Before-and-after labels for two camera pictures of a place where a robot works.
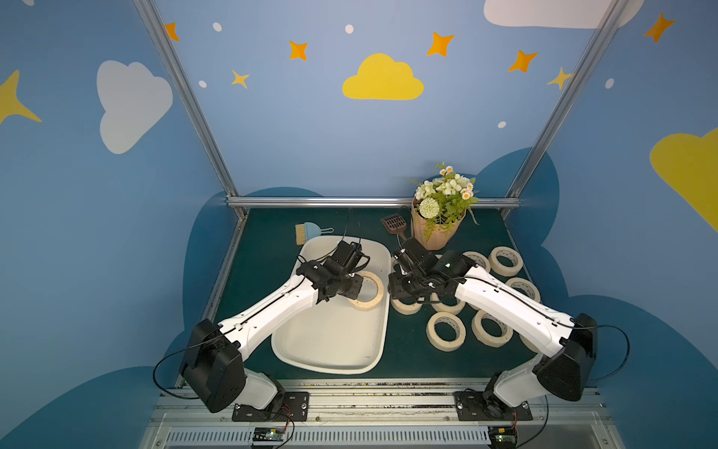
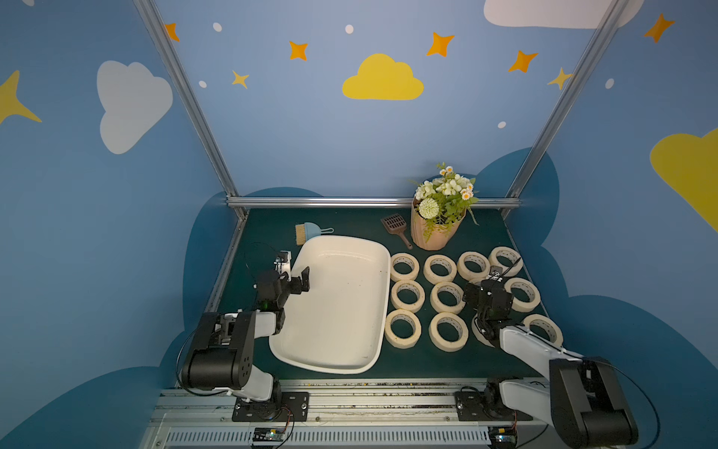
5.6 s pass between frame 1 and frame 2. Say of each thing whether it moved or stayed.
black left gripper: moved
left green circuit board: stayed
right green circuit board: stayed
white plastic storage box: stayed
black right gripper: moved
